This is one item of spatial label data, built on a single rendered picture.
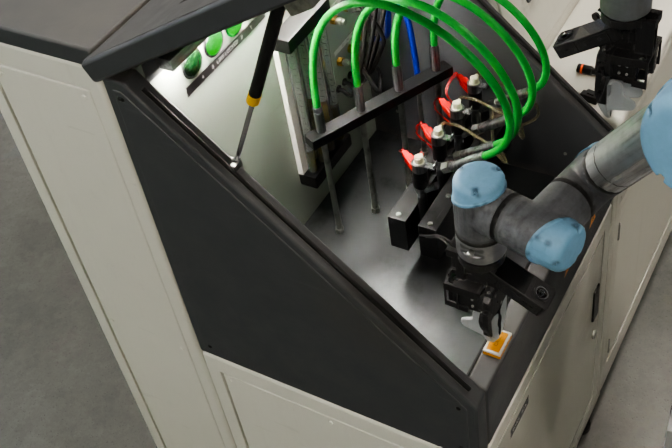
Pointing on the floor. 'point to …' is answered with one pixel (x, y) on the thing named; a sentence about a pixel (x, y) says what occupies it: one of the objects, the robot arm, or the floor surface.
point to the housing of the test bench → (103, 169)
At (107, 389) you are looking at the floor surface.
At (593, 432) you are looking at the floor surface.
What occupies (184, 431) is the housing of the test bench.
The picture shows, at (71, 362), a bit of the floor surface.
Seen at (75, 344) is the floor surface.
